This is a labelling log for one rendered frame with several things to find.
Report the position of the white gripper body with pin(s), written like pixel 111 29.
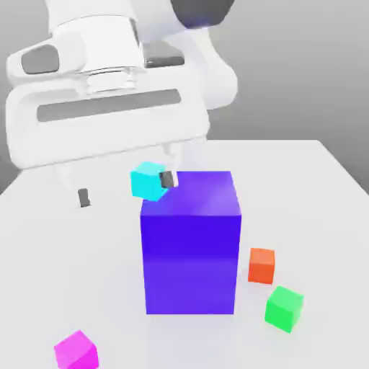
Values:
pixel 115 132

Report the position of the large blue box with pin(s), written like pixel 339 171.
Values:
pixel 190 259

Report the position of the small magenta cube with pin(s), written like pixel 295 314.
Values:
pixel 75 351

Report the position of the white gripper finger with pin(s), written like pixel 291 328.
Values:
pixel 167 178
pixel 83 198

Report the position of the small orange cube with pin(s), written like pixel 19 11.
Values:
pixel 261 266

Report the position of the small cyan cube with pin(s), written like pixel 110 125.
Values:
pixel 145 181

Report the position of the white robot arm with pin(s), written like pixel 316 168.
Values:
pixel 95 37

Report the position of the small green cube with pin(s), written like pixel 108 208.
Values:
pixel 284 310

